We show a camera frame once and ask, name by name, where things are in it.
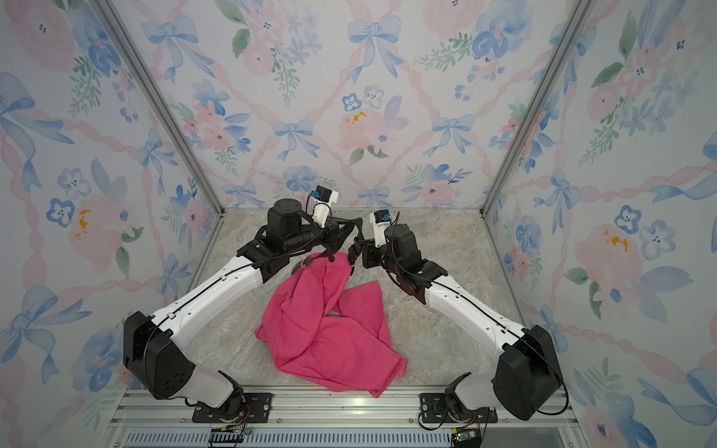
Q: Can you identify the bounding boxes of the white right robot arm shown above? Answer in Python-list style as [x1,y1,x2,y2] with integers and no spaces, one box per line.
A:
[348,224,567,421]

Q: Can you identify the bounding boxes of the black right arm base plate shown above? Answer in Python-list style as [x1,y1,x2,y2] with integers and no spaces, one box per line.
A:
[418,392,499,426]

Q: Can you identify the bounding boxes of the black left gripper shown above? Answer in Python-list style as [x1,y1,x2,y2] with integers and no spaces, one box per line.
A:
[286,215,355,257]

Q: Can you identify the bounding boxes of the aluminium corner post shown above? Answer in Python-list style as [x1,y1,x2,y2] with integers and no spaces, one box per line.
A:
[481,0,594,220]
[90,0,225,218]

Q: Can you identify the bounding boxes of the pink trousers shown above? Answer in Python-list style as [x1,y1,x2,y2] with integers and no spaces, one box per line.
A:
[255,253,408,398]

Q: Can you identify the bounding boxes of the right rear aluminium corner post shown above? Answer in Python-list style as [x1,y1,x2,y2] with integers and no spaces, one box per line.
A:
[481,0,594,220]

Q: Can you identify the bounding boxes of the left rear aluminium corner post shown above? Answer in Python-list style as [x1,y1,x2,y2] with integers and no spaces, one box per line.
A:
[90,0,225,218]

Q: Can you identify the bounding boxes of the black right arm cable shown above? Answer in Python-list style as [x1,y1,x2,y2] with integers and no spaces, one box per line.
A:
[385,211,571,416]

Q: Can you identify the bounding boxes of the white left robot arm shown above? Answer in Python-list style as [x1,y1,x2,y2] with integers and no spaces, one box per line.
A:
[122,199,363,421]

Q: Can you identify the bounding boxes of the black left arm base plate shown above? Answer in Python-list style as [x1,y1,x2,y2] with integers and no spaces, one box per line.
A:
[192,393,274,424]

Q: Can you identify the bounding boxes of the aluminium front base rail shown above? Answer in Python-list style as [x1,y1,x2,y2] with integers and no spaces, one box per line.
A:
[99,386,588,447]

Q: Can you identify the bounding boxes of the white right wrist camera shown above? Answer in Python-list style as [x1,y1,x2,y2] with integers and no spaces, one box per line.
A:
[369,209,392,248]

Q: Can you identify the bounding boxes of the black leather belt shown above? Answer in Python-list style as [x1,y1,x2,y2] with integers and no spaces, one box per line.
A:
[291,218,364,274]

